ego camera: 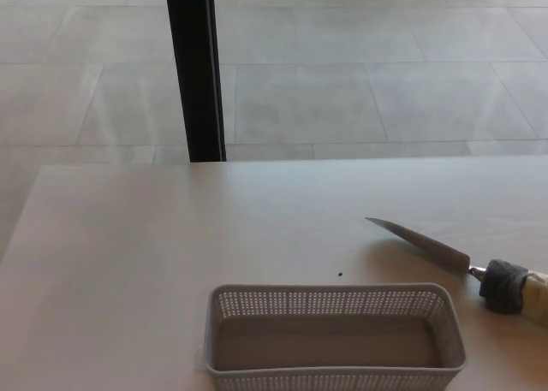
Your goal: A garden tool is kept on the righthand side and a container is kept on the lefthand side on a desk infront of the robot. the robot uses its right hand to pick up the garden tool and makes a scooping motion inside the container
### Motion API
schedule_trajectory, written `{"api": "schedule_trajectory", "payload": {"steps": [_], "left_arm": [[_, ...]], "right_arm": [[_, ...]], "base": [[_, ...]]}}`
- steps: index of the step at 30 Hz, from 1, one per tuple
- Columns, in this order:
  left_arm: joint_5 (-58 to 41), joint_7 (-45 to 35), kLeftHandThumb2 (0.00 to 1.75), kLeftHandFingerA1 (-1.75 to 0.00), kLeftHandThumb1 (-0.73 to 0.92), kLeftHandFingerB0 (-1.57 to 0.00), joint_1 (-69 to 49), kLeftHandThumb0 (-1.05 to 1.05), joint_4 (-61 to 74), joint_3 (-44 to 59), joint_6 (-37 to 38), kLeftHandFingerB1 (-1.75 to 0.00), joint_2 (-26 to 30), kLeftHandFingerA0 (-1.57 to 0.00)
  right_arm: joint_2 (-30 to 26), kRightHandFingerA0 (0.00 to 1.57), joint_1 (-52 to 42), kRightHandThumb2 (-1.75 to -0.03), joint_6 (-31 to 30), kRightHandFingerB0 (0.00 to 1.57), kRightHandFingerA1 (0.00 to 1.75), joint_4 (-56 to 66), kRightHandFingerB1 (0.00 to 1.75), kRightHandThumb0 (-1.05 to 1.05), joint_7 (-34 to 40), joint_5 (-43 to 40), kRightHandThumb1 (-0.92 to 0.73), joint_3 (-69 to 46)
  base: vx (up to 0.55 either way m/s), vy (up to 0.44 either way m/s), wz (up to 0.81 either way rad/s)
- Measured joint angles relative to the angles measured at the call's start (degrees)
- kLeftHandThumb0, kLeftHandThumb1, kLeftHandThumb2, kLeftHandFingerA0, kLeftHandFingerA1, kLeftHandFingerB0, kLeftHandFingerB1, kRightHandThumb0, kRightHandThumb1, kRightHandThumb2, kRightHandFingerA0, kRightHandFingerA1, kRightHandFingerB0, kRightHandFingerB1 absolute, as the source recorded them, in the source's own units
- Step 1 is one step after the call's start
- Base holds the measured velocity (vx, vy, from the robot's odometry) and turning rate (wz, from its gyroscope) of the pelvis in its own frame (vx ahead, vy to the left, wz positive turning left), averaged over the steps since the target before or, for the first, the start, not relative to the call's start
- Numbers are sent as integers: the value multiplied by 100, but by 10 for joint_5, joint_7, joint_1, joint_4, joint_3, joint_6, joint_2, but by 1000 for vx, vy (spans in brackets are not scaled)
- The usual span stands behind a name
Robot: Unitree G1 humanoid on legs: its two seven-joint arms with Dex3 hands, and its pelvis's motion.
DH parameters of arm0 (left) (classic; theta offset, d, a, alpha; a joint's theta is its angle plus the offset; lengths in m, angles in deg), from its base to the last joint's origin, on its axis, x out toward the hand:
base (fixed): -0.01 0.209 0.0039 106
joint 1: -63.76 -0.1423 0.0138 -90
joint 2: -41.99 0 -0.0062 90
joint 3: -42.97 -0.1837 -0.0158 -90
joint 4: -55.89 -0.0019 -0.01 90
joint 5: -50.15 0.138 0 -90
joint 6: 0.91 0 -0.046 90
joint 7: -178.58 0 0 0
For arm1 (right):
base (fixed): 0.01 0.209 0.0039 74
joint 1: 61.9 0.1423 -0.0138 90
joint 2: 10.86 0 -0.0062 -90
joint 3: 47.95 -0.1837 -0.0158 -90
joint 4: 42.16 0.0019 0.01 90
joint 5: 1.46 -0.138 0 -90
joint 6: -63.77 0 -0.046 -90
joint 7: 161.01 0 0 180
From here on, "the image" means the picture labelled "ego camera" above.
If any steel garden trowel cream handle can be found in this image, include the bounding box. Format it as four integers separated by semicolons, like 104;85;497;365
364;216;548;326

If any grey perforated plastic basket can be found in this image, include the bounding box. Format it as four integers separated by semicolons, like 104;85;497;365
206;282;467;391

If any black vertical post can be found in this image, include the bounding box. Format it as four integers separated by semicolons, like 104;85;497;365
164;0;228;163

